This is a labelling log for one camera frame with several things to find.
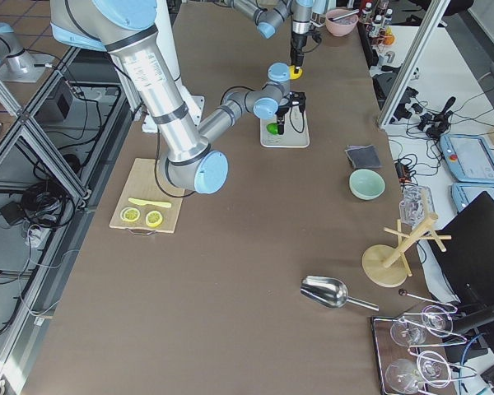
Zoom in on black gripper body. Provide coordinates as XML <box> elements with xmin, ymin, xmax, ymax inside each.
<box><xmin>290</xmin><ymin>31</ymin><xmax>322</xmax><ymax>62</ymax></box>
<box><xmin>276</xmin><ymin>91</ymin><xmax>306</xmax><ymax>119</ymax></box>

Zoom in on green lime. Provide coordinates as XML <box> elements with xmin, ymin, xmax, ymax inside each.
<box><xmin>266</xmin><ymin>123</ymin><xmax>278</xmax><ymax>135</ymax></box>

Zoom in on yellow lemon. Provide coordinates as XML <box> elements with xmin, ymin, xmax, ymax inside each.
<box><xmin>289</xmin><ymin>65</ymin><xmax>303</xmax><ymax>80</ymax></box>

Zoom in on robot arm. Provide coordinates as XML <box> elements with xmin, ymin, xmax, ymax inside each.
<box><xmin>50</xmin><ymin>1</ymin><xmax>291</xmax><ymax>194</ymax></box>
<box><xmin>224</xmin><ymin>0</ymin><xmax>321</xmax><ymax>80</ymax></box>

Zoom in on beige rabbit tray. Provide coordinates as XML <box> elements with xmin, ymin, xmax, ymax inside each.
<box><xmin>259</xmin><ymin>107</ymin><xmax>310</xmax><ymax>148</ymax></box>

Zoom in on pink bowl with ice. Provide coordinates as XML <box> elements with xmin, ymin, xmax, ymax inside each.
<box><xmin>325</xmin><ymin>9</ymin><xmax>359</xmax><ymax>37</ymax></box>

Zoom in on grey folded cloth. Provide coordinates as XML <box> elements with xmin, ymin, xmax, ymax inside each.
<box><xmin>345</xmin><ymin>145</ymin><xmax>382</xmax><ymax>170</ymax></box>

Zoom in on mint green bowl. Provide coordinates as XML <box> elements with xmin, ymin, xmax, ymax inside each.
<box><xmin>349</xmin><ymin>169</ymin><xmax>385</xmax><ymax>201</ymax></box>

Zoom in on bamboo cutting board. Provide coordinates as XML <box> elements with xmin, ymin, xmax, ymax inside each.
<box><xmin>109</xmin><ymin>158</ymin><xmax>184</xmax><ymax>235</ymax></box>

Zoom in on clear glass jar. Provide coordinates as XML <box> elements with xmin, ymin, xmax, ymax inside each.
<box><xmin>399</xmin><ymin>186</ymin><xmax>435</xmax><ymax>227</ymax></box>

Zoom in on lemon slice lower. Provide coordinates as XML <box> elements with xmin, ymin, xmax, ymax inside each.
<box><xmin>145</xmin><ymin>210</ymin><xmax>163</xmax><ymax>228</ymax></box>

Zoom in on lemon slice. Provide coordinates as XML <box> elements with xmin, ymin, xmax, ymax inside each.
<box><xmin>119</xmin><ymin>207</ymin><xmax>141</xmax><ymax>223</ymax></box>
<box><xmin>145</xmin><ymin>210</ymin><xmax>163</xmax><ymax>228</ymax></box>

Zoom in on yellow plastic knife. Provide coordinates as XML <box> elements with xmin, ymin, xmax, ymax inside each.
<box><xmin>128</xmin><ymin>197</ymin><xmax>172</xmax><ymax>208</ymax></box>

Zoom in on lemon slice upper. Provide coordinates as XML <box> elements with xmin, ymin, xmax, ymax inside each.
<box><xmin>119</xmin><ymin>207</ymin><xmax>141</xmax><ymax>223</ymax></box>

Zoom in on wooden mug tree stand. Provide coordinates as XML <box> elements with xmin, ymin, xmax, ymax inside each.
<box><xmin>361</xmin><ymin>190</ymin><xmax>452</xmax><ymax>288</ymax></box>

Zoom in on metal scoop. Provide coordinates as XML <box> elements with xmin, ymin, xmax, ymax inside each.
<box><xmin>301</xmin><ymin>276</ymin><xmax>380</xmax><ymax>312</ymax></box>

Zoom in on upper teach pendant tablet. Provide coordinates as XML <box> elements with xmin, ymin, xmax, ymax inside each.
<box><xmin>439</xmin><ymin>134</ymin><xmax>494</xmax><ymax>184</ymax></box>

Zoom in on teach pendant tablet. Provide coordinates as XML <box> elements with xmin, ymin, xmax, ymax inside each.
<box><xmin>439</xmin><ymin>134</ymin><xmax>494</xmax><ymax>184</ymax></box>
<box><xmin>451</xmin><ymin>183</ymin><xmax>494</xmax><ymax>212</ymax></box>

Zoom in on lower teach pendant tablet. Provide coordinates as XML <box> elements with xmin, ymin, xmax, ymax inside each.
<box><xmin>451</xmin><ymin>183</ymin><xmax>494</xmax><ymax>212</ymax></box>

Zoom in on black monitor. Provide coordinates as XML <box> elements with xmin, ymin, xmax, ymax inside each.
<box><xmin>432</xmin><ymin>192</ymin><xmax>494</xmax><ymax>305</ymax></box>

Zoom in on wine glass upper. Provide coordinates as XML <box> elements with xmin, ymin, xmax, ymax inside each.
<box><xmin>390</xmin><ymin>304</ymin><xmax>453</xmax><ymax>346</ymax></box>

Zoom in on wine glass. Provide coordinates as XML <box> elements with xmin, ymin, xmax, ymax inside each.
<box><xmin>390</xmin><ymin>304</ymin><xmax>453</xmax><ymax>346</ymax></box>
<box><xmin>385</xmin><ymin>351</ymin><xmax>452</xmax><ymax>394</ymax></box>

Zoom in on wine glass lower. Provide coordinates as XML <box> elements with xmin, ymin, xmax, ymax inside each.
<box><xmin>385</xmin><ymin>351</ymin><xmax>452</xmax><ymax>394</ymax></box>

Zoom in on aluminium frame post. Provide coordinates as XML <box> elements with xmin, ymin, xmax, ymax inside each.
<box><xmin>377</xmin><ymin>0</ymin><xmax>450</xmax><ymax>129</ymax></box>

